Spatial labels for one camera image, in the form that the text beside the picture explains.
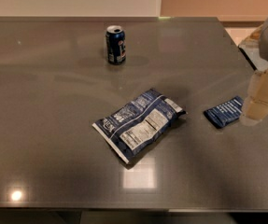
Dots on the blue chip bag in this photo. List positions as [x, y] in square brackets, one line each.
[138, 124]

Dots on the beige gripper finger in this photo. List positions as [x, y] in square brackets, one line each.
[254, 111]

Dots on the blue pepsi can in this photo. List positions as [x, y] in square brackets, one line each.
[115, 44]

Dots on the small blue snack packet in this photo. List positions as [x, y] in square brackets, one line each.
[226, 113]

